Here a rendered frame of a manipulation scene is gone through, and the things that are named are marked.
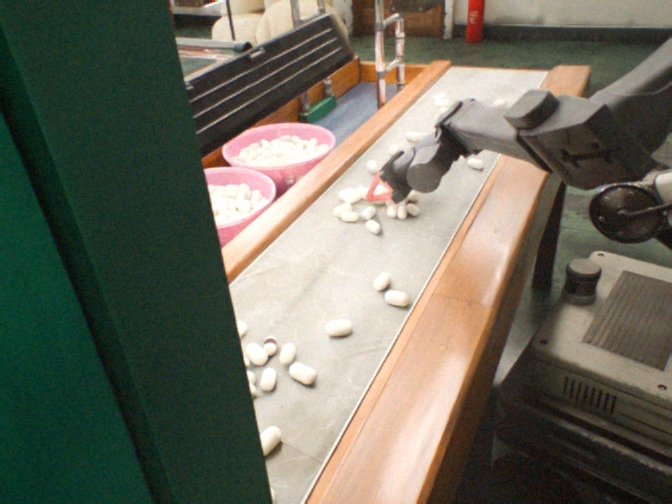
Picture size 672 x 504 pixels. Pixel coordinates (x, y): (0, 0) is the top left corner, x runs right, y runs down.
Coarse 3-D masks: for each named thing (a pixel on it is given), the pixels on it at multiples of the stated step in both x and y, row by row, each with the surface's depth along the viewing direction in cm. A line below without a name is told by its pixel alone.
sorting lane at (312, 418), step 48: (432, 96) 168; (480, 96) 165; (384, 144) 141; (336, 192) 121; (432, 192) 118; (288, 240) 106; (336, 240) 105; (384, 240) 103; (432, 240) 102; (240, 288) 94; (288, 288) 93; (336, 288) 92; (288, 336) 83; (336, 336) 83; (384, 336) 82; (288, 384) 75; (336, 384) 75; (288, 432) 69; (336, 432) 68; (288, 480) 63
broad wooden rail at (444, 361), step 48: (480, 192) 116; (528, 192) 110; (480, 240) 97; (528, 240) 103; (432, 288) 88; (480, 288) 86; (432, 336) 78; (480, 336) 77; (384, 384) 71; (432, 384) 70; (480, 384) 81; (384, 432) 65; (432, 432) 64; (336, 480) 60; (384, 480) 60; (432, 480) 60
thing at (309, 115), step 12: (324, 0) 167; (324, 12) 168; (300, 24) 158; (324, 84) 180; (300, 96) 168; (324, 96) 182; (312, 108) 174; (324, 108) 179; (300, 120) 171; (312, 120) 173
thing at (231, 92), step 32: (288, 32) 80; (320, 32) 86; (224, 64) 68; (256, 64) 73; (288, 64) 78; (320, 64) 83; (192, 96) 63; (224, 96) 67; (256, 96) 71; (288, 96) 76; (224, 128) 65
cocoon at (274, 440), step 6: (264, 432) 67; (270, 432) 66; (276, 432) 67; (264, 438) 66; (270, 438) 66; (276, 438) 66; (264, 444) 65; (270, 444) 66; (276, 444) 67; (264, 450) 65; (270, 450) 66
